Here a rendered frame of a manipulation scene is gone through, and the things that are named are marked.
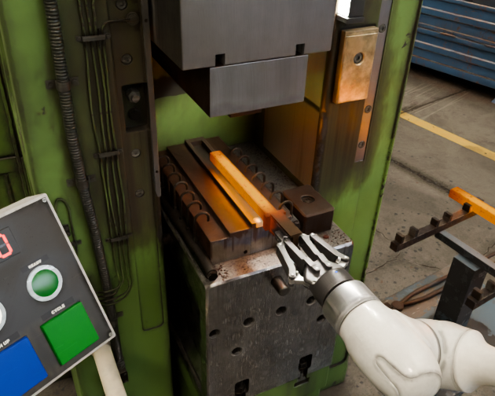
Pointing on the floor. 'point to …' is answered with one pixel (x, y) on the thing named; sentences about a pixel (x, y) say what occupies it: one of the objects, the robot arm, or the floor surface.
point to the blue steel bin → (467, 41)
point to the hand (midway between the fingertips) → (284, 230)
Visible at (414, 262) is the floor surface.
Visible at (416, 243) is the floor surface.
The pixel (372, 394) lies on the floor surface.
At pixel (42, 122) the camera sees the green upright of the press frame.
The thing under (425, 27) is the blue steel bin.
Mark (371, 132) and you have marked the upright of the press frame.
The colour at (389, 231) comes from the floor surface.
